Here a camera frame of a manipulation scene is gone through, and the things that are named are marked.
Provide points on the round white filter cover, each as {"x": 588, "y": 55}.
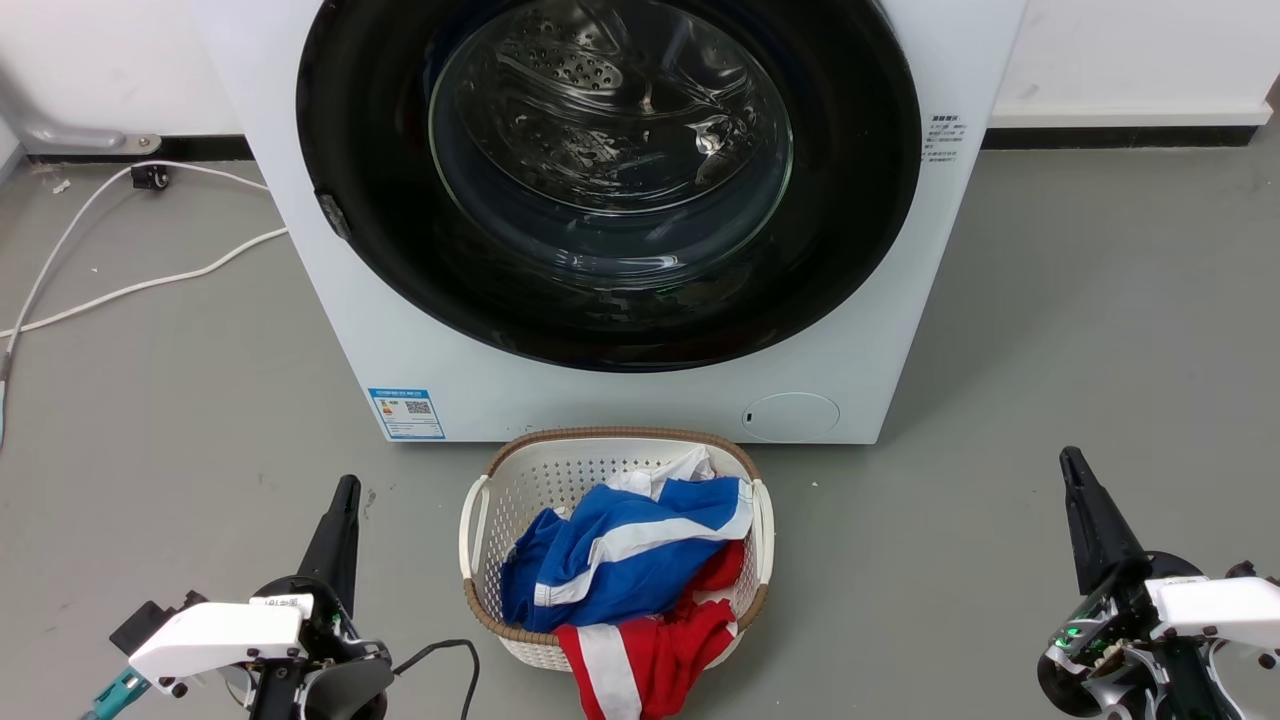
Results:
{"x": 792, "y": 417}

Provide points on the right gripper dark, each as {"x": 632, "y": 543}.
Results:
{"x": 1110, "y": 660}

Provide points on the white front-load washing machine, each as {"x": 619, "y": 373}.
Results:
{"x": 885, "y": 330}

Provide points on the small black floor fitting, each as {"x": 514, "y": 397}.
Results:
{"x": 150, "y": 178}

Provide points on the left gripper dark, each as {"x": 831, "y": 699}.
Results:
{"x": 345, "y": 680}

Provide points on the black baseboard strip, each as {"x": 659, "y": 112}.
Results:
{"x": 200, "y": 148}
{"x": 1120, "y": 138}

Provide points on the red garment with white stripe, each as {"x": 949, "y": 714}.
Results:
{"x": 670, "y": 655}

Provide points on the round black washing machine door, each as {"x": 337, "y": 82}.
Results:
{"x": 375, "y": 200}

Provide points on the blue garment with white stripe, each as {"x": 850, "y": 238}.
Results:
{"x": 620, "y": 575}

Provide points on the small printed text label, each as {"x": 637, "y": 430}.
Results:
{"x": 945, "y": 138}

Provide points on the grey drain pipe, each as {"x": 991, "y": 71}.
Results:
{"x": 60, "y": 135}

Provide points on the blue energy label sticker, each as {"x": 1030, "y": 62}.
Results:
{"x": 406, "y": 414}

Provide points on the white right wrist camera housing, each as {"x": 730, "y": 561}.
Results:
{"x": 1220, "y": 605}

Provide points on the steel washing machine drum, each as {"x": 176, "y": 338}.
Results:
{"x": 600, "y": 70}

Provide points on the white plastic laundry basket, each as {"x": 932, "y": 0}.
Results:
{"x": 520, "y": 490}

